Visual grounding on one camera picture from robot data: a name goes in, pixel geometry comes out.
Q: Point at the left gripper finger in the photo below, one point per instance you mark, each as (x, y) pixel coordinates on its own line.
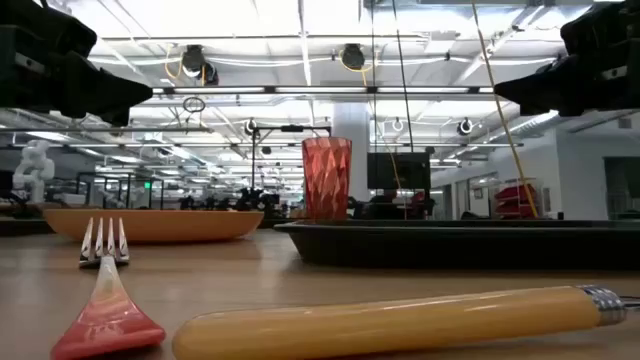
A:
(100, 92)

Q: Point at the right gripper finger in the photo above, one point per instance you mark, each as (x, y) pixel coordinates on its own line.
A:
(560, 90)

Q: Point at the orange plate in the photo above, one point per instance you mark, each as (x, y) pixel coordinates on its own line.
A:
(150, 227)

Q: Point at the red faceted plastic cup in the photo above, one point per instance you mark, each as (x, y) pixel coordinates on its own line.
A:
(327, 180)

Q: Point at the black plastic tray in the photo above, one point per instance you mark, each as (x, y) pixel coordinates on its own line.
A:
(450, 247)

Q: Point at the small black ceiling reel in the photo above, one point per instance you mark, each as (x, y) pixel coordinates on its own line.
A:
(251, 127)
(465, 126)

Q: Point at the red storage bin stack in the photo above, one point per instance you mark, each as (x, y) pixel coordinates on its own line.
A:
(512, 195)

